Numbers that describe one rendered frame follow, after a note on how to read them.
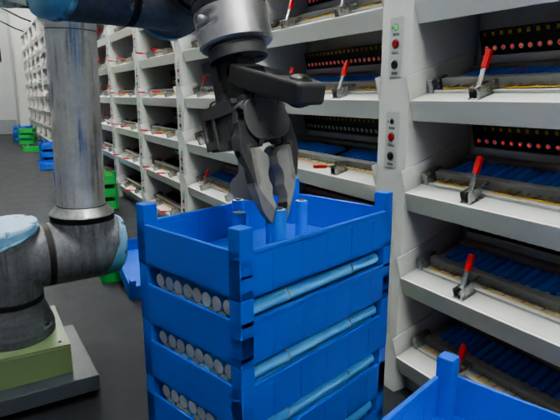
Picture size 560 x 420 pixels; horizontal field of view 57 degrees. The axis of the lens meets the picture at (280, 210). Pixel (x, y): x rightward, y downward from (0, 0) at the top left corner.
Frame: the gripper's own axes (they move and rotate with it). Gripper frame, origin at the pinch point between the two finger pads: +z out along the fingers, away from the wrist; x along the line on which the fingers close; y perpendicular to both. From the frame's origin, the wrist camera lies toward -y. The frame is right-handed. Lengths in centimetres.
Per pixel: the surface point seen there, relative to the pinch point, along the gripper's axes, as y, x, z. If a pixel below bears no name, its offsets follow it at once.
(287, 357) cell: 2.2, 1.2, 18.0
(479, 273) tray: 4, -58, 22
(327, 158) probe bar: 47, -71, -9
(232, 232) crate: -1.9, 9.4, 1.0
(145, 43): 197, -120, -95
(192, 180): 149, -99, -14
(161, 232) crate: 11.6, 9.4, 0.1
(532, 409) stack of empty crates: -21.6, -10.0, 25.5
